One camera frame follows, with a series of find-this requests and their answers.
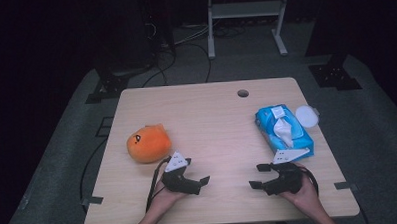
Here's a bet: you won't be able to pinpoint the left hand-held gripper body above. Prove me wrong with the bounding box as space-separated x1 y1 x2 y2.
160 150 203 197

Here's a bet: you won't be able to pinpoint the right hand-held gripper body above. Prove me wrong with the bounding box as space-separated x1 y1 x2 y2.
259 147 312 197

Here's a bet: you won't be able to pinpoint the white wet wipe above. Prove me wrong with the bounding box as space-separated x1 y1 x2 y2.
272 117 295 149

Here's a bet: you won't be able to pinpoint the orange plush toy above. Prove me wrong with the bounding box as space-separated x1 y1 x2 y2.
125 123 173 166

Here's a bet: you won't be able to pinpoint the blue wet wipe pack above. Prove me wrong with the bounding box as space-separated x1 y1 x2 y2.
254 103 316 163

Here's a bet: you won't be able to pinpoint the person's left hand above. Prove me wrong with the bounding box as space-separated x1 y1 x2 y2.
148 178 192 216

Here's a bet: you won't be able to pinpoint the person's right hand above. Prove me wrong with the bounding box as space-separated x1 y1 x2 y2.
278 162 322 217

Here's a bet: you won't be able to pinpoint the grey tape strip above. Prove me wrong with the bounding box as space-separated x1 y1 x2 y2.
333 180 360 192
80 194 105 207

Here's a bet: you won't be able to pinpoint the white round pack lid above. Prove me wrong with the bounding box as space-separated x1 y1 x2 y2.
294 104 321 130

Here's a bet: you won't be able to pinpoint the black stand base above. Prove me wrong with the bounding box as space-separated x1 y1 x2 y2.
307 51 364 93
83 71 131 105

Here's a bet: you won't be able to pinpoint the white metal stand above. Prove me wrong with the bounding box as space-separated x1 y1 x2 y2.
206 0 293 61

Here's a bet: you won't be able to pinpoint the left hand-held gripper black cable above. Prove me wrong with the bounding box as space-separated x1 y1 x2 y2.
143 155 175 214

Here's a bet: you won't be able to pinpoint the hand-held gripper black cable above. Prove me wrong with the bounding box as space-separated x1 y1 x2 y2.
297 163 321 198
143 155 175 214

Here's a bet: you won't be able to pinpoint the right hand-held gripper black cable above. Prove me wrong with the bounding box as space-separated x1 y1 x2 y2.
297 163 321 198

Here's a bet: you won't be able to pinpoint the thin black floor cable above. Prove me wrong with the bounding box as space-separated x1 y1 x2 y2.
76 138 111 204

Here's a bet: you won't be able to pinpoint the pale floor cables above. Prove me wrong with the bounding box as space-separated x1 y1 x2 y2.
173 23 212 47

